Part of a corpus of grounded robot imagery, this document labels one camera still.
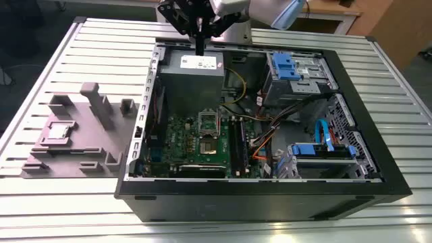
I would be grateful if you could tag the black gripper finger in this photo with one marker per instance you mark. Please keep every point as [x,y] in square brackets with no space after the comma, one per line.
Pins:
[172,15]
[225,25]

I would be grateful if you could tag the CPU with silver top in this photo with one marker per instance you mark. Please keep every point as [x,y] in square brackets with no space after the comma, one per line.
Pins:
[58,131]

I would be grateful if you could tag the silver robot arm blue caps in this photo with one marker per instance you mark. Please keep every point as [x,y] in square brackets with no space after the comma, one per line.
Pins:
[229,6]

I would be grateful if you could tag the blue drive carrier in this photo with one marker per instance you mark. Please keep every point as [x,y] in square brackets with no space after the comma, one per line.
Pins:
[282,63]

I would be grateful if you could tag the gray power supply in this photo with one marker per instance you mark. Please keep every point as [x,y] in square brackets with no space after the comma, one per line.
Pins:
[192,88]

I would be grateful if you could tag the metal drive cage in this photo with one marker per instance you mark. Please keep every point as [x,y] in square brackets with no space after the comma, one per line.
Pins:
[302,88]

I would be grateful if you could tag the green motherboard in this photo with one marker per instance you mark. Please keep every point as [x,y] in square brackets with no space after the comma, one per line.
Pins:
[178,126]

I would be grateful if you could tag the dark office chair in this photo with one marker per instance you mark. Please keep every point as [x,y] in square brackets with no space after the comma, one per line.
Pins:
[22,30]

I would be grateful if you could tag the black RAM slot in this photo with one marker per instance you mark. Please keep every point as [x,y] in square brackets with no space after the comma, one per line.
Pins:
[242,146]
[232,146]

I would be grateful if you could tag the wooden cabinet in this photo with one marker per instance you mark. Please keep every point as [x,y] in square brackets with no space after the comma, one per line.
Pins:
[397,25]

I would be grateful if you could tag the hard disk in blue carrier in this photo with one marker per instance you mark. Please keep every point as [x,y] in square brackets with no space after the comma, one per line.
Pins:
[302,149]

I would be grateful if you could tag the gray parts rack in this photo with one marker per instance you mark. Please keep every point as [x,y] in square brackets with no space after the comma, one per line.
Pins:
[86,141]

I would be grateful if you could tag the black graphics card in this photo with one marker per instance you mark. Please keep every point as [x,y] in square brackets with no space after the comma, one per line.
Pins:
[202,168]

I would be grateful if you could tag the black chair base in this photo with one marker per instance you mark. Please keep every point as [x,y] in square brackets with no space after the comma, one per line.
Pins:
[425,53]

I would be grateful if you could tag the metal disk bay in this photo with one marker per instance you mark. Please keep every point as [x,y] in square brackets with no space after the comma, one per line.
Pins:
[324,164]

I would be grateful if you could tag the RAM stick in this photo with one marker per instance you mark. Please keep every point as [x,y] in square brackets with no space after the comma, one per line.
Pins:
[66,152]

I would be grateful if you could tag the black PC case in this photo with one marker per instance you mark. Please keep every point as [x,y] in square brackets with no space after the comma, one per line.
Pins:
[236,202]

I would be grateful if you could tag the wooden desk white frame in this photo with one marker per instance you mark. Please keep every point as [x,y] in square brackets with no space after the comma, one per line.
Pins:
[333,11]

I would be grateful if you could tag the blue plastic carrier rail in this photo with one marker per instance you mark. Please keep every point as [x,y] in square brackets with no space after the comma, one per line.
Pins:
[280,168]

